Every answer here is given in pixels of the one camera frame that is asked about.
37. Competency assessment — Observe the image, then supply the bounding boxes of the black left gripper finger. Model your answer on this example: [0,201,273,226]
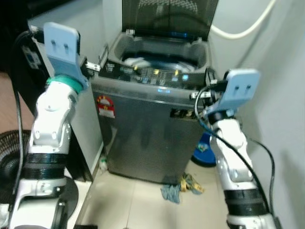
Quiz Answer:
[98,45,111,68]

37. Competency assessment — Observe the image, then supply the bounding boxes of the grey top-load washing machine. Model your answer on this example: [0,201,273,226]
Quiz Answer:
[91,28,213,186]

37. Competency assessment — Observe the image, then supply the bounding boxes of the white garment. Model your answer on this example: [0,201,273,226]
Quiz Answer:
[123,57,150,68]

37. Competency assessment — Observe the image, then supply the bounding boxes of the red white warning sticker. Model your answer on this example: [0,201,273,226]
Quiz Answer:
[96,95,116,119]

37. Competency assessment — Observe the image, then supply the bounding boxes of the blue round plastic item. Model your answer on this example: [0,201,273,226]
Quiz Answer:
[191,133,218,167]

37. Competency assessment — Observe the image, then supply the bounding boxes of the dark tinted washer lid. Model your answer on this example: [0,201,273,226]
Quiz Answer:
[122,0,220,42]

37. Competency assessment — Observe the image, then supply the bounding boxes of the small white green bottle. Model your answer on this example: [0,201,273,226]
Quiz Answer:
[97,155,108,173]

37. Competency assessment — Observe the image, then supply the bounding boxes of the grey yellow floor rag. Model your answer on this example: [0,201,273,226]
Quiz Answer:
[161,173,205,204]

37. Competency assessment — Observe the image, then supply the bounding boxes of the black floor fan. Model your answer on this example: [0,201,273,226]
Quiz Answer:
[0,130,80,229]

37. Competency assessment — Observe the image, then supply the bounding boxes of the light blue right wrist camera mount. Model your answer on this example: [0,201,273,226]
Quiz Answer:
[217,69,262,115]

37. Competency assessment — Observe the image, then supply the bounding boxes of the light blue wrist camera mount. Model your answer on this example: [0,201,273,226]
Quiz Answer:
[217,69,262,115]
[43,21,90,90]

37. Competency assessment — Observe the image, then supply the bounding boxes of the light blue left wrist camera mount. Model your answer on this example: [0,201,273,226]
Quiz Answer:
[43,21,90,90]

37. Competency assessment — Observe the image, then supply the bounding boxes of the cream water hose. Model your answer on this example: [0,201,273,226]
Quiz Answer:
[210,0,277,40]

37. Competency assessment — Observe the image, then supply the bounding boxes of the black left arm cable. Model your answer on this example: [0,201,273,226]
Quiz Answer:
[10,30,44,191]

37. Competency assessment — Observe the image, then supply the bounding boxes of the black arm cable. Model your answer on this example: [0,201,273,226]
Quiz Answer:
[10,30,44,191]
[194,84,277,225]

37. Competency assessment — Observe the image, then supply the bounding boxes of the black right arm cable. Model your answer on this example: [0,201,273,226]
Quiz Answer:
[194,84,277,225]

